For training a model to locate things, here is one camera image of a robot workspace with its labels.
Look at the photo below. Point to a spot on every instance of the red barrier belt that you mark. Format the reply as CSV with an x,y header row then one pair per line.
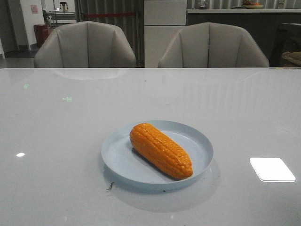
x,y
109,15

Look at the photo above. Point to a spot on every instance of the grey counter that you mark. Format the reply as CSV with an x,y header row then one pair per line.
x,y
260,23

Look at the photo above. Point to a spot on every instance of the grey upholstered chair left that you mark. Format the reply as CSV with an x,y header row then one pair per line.
x,y
86,45

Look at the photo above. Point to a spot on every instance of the grey upholstered chair right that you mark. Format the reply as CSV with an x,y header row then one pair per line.
x,y
212,45

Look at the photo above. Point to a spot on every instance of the light blue round plate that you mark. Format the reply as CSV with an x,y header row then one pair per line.
x,y
130,167

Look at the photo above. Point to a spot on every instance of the grey upholstered chair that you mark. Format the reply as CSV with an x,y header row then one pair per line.
x,y
86,45
212,45

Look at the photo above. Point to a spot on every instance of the red bin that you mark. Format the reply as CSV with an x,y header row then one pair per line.
x,y
41,33

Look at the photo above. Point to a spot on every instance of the white cabinet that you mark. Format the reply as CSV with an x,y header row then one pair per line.
x,y
162,18

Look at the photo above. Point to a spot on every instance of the orange toy corn cob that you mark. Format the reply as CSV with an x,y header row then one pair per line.
x,y
161,151

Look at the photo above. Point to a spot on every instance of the fruit bowl on counter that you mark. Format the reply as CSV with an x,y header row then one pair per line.
x,y
249,4

